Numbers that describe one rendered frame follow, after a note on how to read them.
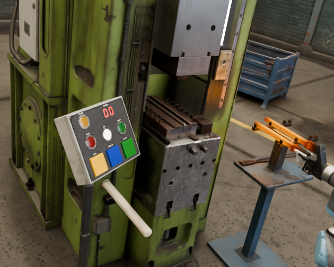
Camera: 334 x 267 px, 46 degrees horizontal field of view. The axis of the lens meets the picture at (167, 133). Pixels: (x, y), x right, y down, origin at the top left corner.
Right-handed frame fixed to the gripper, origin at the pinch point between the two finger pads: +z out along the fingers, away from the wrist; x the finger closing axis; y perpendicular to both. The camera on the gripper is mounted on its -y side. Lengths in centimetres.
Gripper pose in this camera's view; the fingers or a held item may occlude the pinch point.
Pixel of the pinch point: (297, 149)
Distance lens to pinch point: 219.8
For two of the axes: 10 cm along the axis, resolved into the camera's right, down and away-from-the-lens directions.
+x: 8.5, -1.0, 5.1
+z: -5.0, -4.4, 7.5
